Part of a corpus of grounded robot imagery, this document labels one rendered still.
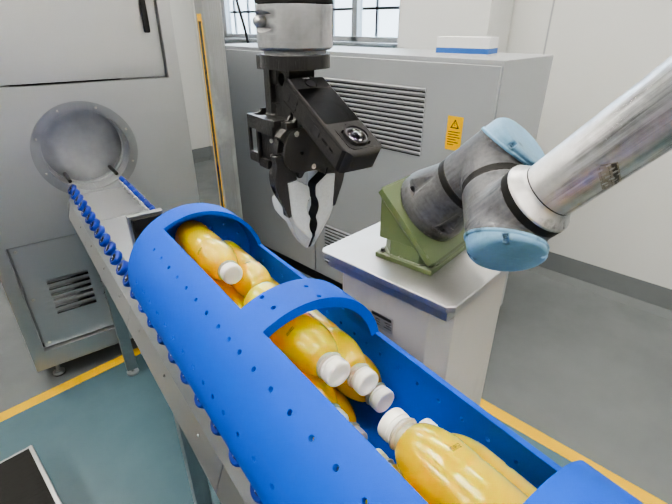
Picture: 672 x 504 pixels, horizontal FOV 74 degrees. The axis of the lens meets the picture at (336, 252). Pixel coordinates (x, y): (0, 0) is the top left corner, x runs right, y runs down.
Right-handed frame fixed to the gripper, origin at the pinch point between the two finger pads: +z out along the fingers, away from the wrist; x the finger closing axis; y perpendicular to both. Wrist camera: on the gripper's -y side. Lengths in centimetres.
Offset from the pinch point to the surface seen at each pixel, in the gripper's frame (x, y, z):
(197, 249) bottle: 2.0, 36.8, 16.0
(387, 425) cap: 0.7, -15.4, 16.8
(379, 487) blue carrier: 7.7, -21.7, 13.9
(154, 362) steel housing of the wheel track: 12, 50, 48
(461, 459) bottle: -0.8, -24.0, 14.4
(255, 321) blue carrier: 5.7, 5.5, 12.8
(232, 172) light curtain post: -35, 102, 24
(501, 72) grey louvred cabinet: -136, 70, -5
